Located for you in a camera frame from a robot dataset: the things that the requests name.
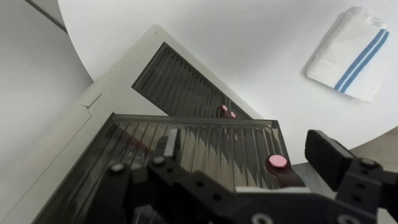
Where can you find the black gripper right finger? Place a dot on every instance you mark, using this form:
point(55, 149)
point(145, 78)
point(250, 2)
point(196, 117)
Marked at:
point(328, 159)

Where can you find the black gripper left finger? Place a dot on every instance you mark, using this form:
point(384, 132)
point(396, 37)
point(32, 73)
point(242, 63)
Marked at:
point(172, 144)

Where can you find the pink round door knob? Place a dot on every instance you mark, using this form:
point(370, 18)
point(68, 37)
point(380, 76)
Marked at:
point(278, 160)
point(224, 108)

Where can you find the white dish rack tray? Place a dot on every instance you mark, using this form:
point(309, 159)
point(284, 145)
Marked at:
point(120, 90)

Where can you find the white cloth with blue stripes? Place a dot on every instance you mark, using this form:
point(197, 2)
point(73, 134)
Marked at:
point(340, 53)

